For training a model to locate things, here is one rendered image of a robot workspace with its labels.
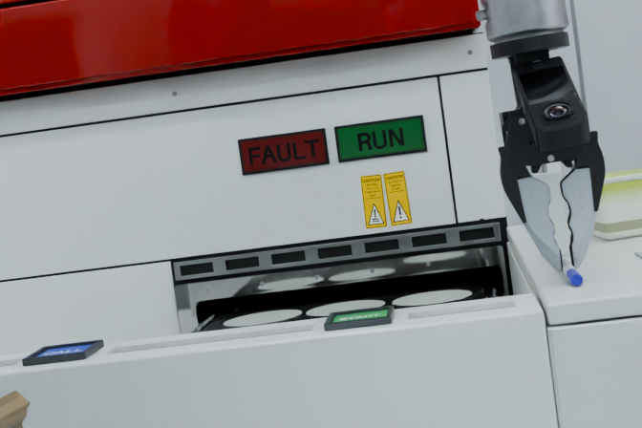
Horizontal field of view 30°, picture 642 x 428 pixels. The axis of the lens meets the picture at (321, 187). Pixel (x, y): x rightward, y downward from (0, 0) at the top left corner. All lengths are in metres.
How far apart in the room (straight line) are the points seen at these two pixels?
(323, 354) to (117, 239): 0.71
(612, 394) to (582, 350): 0.04
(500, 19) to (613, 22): 2.02
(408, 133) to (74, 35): 0.45
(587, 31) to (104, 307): 1.75
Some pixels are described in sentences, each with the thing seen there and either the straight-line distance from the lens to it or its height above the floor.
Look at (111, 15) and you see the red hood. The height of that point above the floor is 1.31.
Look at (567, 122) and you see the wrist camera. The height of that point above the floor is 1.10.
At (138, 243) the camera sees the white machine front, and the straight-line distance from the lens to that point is 1.64.
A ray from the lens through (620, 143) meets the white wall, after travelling 3.10.
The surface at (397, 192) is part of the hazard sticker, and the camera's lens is 1.58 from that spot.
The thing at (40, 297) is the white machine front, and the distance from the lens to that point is 1.69.
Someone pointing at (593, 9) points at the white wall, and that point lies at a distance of 3.09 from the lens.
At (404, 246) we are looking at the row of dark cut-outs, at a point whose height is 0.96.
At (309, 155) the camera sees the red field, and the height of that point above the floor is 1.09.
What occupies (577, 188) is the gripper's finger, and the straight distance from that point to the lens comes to 1.10.
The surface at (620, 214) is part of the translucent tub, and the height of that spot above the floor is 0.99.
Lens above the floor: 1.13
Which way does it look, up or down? 3 degrees down
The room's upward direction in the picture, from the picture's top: 8 degrees counter-clockwise
